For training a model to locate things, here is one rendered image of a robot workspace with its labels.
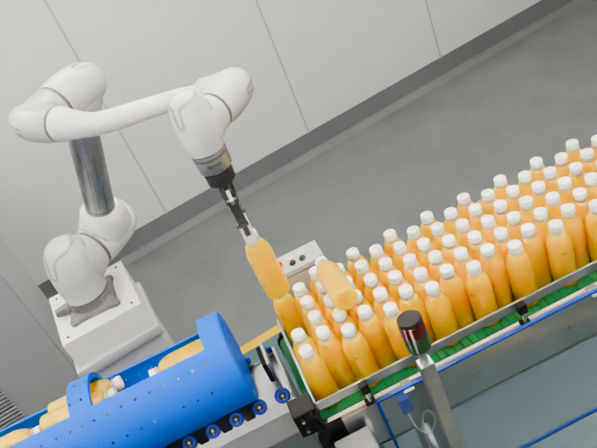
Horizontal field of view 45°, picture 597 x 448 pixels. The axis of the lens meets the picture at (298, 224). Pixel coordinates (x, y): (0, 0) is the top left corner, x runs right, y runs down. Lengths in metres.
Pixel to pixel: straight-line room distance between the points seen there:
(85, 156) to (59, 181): 2.42
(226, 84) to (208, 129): 0.15
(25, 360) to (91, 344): 1.27
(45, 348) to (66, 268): 1.36
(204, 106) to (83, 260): 0.93
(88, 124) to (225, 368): 0.75
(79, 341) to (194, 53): 2.57
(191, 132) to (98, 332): 1.04
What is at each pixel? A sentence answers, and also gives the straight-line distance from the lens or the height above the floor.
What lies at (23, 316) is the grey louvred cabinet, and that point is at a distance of 3.68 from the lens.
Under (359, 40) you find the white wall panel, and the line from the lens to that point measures 5.14.
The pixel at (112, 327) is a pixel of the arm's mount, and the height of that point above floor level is 1.08.
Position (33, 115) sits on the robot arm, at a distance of 2.10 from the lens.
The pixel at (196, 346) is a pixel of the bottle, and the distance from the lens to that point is 2.15.
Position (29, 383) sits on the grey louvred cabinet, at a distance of 3.90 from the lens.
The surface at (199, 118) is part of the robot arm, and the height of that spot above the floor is 1.82.
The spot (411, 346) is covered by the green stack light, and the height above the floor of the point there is 1.19.
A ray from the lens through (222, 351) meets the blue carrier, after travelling 2.01.
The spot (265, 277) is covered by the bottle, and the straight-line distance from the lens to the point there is 1.98.
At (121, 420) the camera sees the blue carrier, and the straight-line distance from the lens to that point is 2.07.
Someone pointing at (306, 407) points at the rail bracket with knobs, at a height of 1.00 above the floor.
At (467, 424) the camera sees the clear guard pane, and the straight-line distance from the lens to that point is 2.26.
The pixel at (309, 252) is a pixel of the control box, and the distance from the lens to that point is 2.35.
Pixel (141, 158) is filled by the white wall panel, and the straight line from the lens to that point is 4.80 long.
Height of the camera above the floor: 2.48
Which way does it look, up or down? 33 degrees down
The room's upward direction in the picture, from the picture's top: 24 degrees counter-clockwise
